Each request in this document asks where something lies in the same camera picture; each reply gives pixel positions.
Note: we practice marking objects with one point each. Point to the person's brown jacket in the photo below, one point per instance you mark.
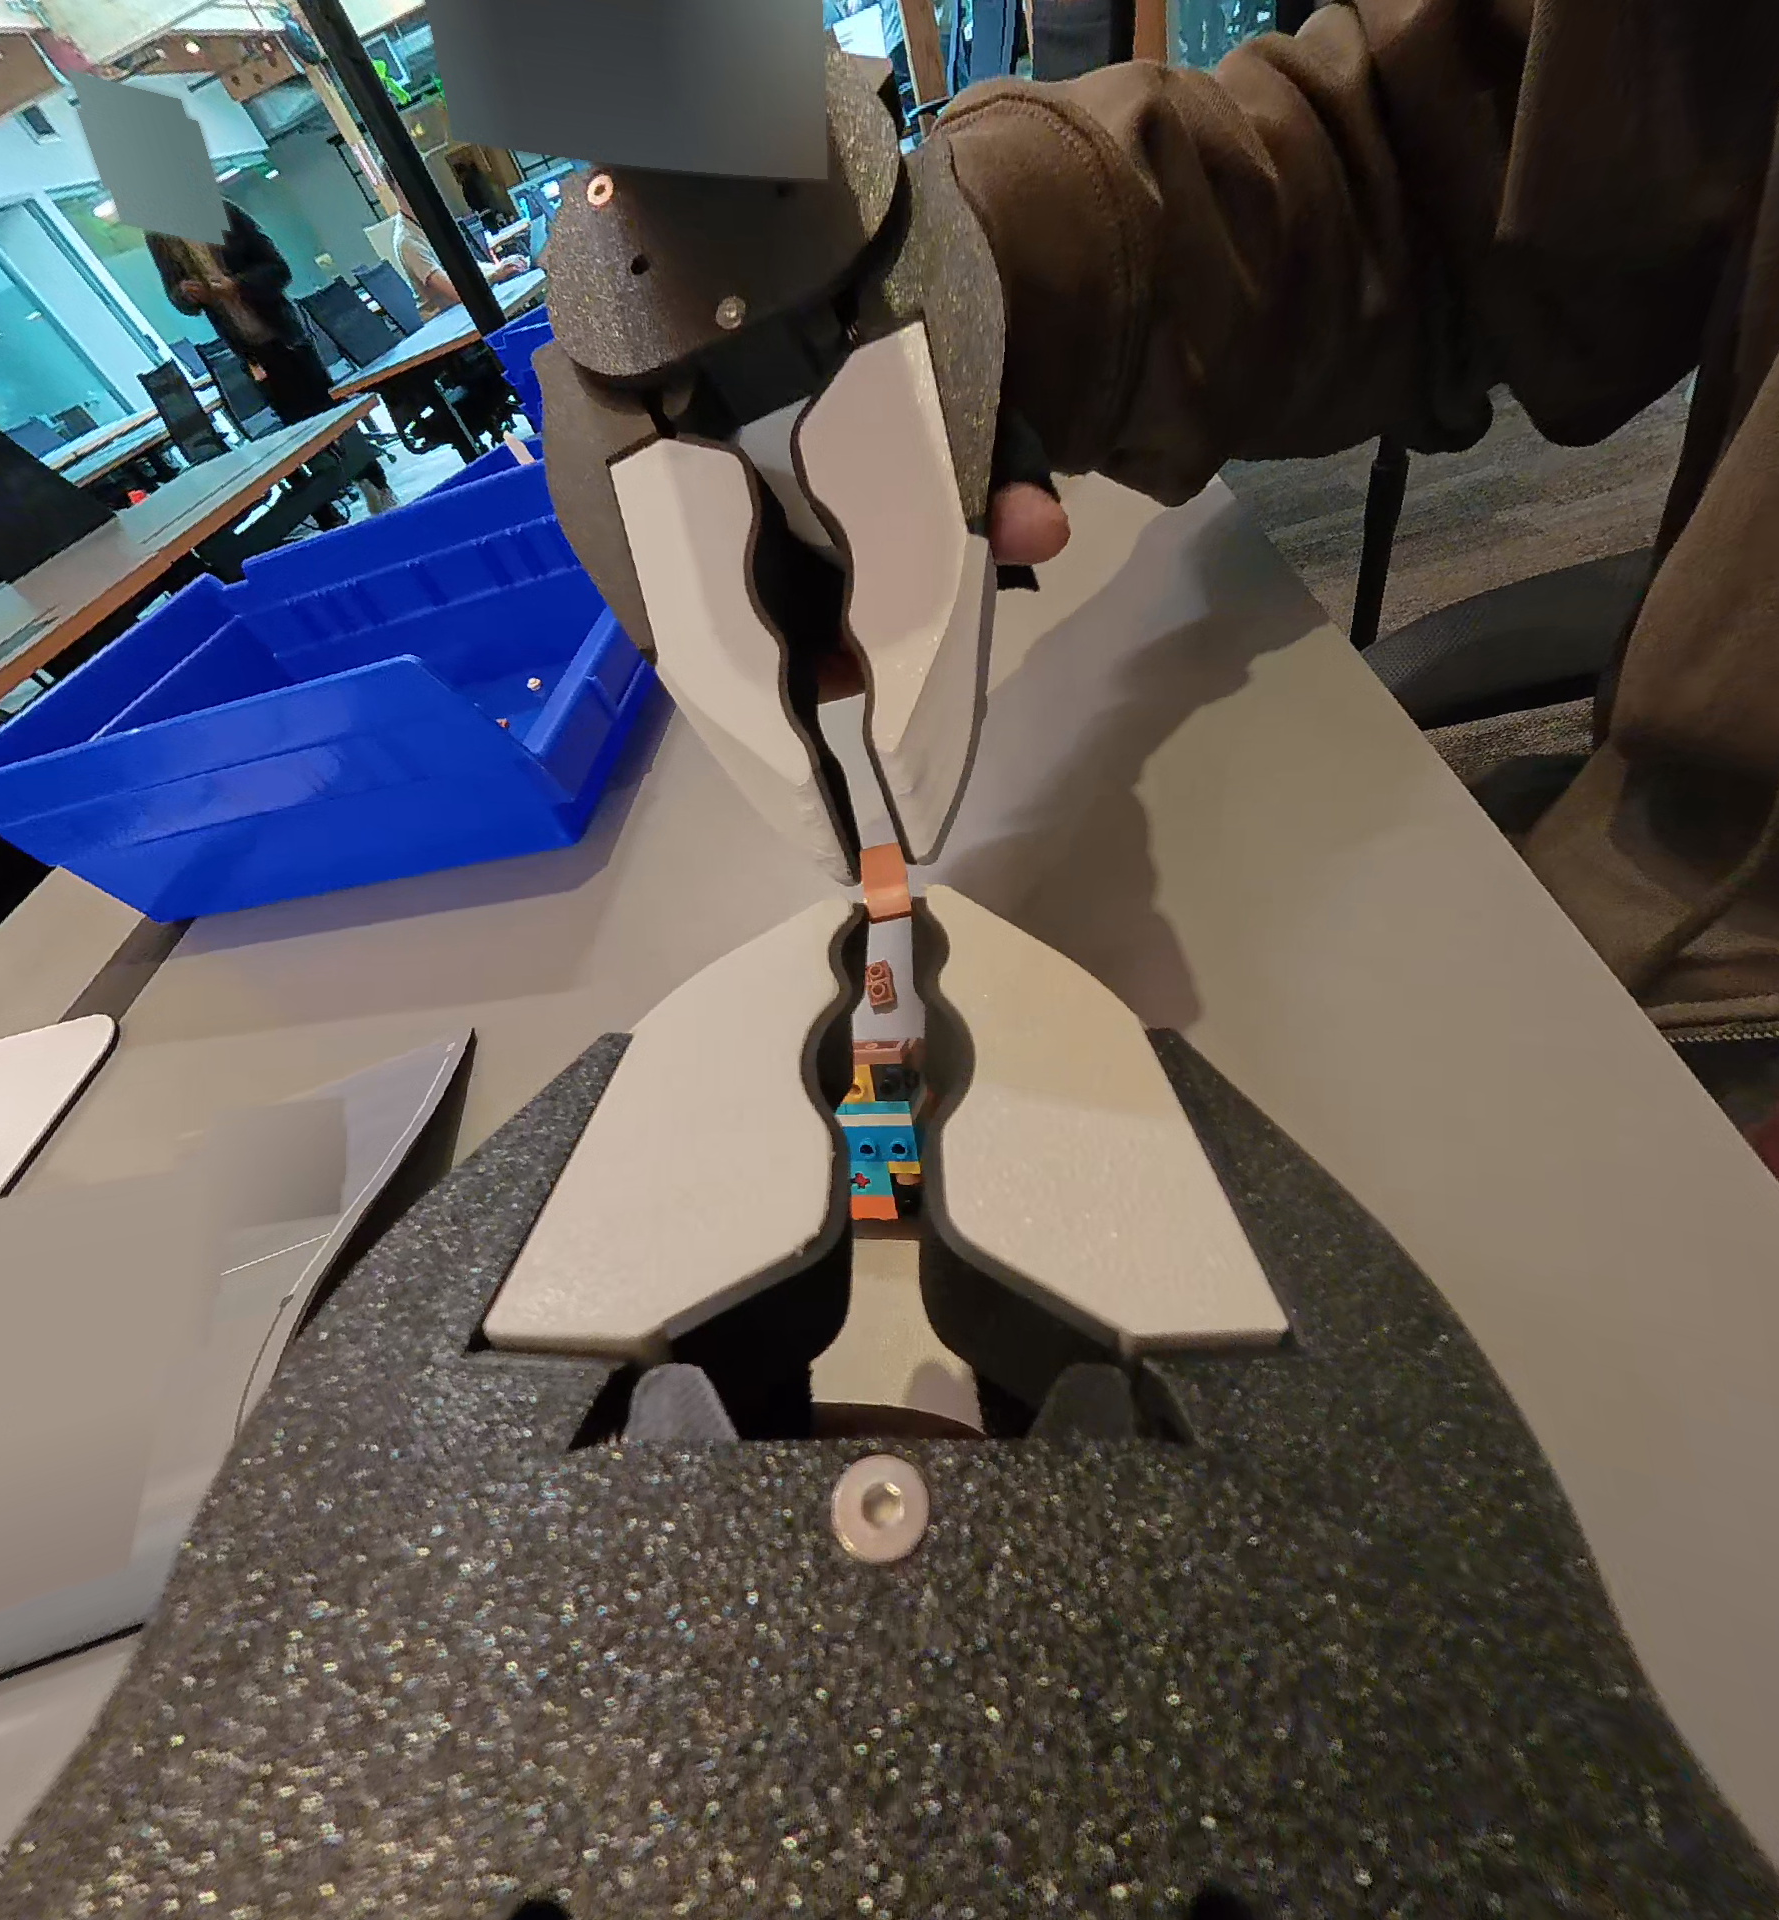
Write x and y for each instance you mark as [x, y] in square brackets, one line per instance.
[1760, 600]

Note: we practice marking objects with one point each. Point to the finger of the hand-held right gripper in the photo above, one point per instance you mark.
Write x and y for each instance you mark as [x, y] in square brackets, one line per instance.
[904, 525]
[694, 585]

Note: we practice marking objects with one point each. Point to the person's right forearm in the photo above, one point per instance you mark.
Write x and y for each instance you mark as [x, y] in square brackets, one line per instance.
[1280, 254]

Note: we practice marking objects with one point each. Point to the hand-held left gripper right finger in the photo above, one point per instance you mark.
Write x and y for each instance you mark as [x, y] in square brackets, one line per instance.
[1099, 1184]

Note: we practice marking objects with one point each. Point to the black pole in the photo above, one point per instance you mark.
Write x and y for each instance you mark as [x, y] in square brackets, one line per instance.
[409, 165]

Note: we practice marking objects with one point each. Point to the grey instruction booklet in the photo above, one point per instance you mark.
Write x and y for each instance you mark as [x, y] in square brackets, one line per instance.
[394, 1110]

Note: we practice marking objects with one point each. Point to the multicolour toy brick model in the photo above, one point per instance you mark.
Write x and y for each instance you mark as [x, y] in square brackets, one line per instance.
[883, 1156]

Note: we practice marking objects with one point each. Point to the wooden background desk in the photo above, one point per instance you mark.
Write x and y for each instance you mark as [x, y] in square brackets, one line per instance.
[110, 539]

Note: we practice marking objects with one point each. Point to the person's black chair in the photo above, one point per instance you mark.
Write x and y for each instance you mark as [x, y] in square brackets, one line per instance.
[1506, 674]

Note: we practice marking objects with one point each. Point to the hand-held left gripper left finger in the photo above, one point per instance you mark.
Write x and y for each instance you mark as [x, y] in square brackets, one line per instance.
[679, 1171]

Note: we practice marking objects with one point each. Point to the person's right hand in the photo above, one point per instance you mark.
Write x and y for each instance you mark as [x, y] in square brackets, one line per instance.
[1031, 525]

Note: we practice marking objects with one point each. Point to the small brown toy brick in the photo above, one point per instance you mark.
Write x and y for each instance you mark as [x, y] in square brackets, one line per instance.
[885, 886]

